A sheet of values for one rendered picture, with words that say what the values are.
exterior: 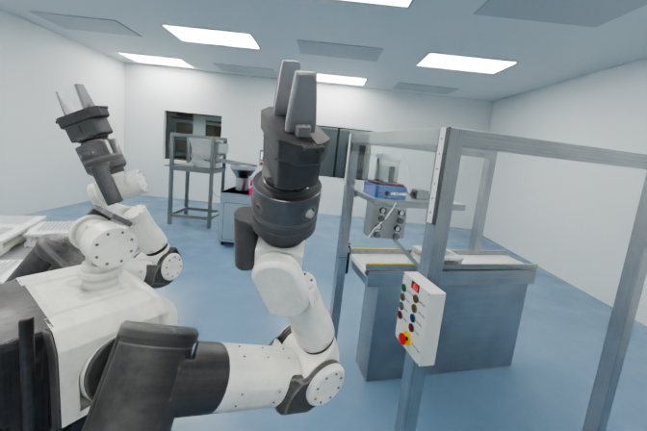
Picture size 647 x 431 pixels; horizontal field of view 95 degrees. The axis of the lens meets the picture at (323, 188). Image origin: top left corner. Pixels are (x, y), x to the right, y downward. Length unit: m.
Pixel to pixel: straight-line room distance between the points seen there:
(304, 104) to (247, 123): 6.67
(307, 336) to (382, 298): 1.53
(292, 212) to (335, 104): 6.48
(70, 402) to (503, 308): 2.48
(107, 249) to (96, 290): 0.09
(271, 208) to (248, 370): 0.26
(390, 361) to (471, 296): 0.71
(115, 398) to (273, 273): 0.22
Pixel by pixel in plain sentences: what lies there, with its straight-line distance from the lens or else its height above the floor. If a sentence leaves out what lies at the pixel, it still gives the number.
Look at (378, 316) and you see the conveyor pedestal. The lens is 2.11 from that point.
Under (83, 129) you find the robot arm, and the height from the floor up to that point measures 1.48.
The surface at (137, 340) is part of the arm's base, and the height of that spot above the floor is 1.24.
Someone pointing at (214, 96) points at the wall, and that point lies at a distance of 7.26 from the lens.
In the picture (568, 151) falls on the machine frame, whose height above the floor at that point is 1.58.
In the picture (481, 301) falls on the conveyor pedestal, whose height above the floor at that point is 0.54.
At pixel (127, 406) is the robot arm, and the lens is 0.46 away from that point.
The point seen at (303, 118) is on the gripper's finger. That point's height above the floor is 1.52.
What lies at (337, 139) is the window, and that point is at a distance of 6.84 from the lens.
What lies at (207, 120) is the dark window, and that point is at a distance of 7.37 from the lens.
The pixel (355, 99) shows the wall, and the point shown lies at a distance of 6.85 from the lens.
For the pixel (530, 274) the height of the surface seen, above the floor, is 0.76.
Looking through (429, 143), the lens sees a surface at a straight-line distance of 1.18.
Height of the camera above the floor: 1.49
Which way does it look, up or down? 8 degrees down
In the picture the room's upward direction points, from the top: 6 degrees clockwise
